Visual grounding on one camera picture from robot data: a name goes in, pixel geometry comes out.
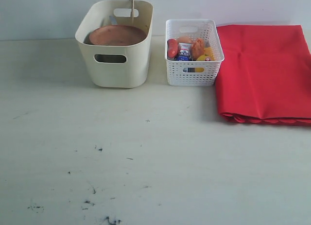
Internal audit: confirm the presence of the blue white milk carton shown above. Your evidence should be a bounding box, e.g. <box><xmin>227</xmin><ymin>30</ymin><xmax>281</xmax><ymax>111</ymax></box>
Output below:
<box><xmin>175</xmin><ymin>42</ymin><xmax>192</xmax><ymax>61</ymax></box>

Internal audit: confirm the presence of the red sausage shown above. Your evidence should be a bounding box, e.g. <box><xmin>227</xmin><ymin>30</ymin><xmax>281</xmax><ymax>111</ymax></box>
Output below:
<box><xmin>167</xmin><ymin>38</ymin><xmax>178</xmax><ymax>60</ymax></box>

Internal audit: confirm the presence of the yellow lemon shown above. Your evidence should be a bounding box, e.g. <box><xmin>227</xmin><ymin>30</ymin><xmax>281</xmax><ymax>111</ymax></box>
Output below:
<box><xmin>196</xmin><ymin>54</ymin><xmax>215</xmax><ymax>61</ymax></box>

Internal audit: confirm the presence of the orange fried chicken piece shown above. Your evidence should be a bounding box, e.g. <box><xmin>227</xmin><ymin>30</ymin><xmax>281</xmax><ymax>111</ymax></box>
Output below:
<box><xmin>191</xmin><ymin>38</ymin><xmax>205</xmax><ymax>61</ymax></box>

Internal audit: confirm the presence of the brown egg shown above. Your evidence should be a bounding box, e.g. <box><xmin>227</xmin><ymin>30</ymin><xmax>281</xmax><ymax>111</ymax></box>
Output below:
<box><xmin>176</xmin><ymin>36</ymin><xmax>193</xmax><ymax>44</ymax></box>

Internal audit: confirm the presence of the brown wooden plate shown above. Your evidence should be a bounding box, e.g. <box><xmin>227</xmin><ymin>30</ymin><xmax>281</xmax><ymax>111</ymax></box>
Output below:
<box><xmin>89</xmin><ymin>25</ymin><xmax>147</xmax><ymax>46</ymax></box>

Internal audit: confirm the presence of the wooden chopstick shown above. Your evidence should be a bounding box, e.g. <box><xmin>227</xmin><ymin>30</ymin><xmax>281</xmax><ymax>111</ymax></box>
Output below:
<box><xmin>131</xmin><ymin>0</ymin><xmax>135</xmax><ymax>26</ymax></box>

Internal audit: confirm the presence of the red tablecloth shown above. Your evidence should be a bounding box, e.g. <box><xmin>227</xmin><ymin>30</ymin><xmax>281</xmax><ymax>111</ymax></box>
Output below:
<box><xmin>215</xmin><ymin>25</ymin><xmax>311</xmax><ymax>126</ymax></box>

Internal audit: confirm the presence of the silver table knife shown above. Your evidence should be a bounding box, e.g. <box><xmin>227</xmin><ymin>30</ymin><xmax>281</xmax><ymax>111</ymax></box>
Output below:
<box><xmin>109</xmin><ymin>16</ymin><xmax>118</xmax><ymax>25</ymax></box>

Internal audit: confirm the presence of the white perforated plastic basket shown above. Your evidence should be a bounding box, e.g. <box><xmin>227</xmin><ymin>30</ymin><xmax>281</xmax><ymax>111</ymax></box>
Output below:
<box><xmin>165</xmin><ymin>19</ymin><xmax>225</xmax><ymax>86</ymax></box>

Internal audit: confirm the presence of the cream plastic bin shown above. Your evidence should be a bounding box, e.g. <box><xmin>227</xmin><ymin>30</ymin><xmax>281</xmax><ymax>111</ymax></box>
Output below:
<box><xmin>75</xmin><ymin>0</ymin><xmax>153</xmax><ymax>88</ymax></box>

